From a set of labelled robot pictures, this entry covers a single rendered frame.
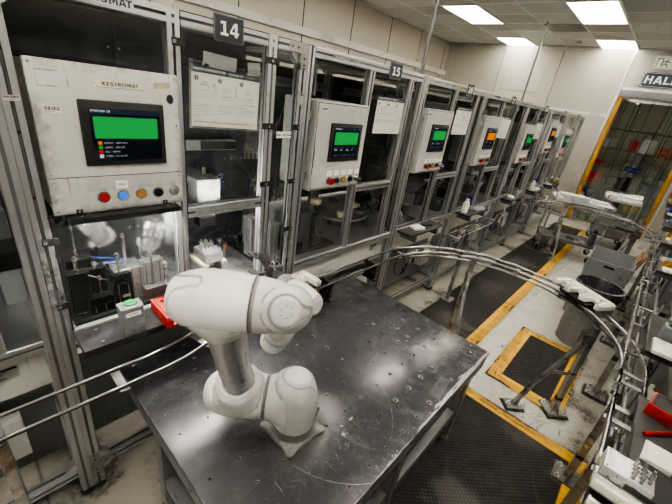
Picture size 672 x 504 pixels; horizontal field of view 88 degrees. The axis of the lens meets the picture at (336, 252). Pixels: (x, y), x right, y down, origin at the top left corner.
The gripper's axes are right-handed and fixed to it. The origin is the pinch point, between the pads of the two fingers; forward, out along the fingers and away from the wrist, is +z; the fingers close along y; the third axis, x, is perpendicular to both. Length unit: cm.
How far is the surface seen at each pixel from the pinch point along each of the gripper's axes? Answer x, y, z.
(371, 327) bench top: -61, -44, -30
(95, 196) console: 51, 30, 20
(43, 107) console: 60, 58, 20
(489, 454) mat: -102, -111, -105
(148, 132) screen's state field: 33, 52, 18
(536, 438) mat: -138, -111, -122
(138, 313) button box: 45.4, -12.9, 7.8
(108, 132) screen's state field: 45, 51, 18
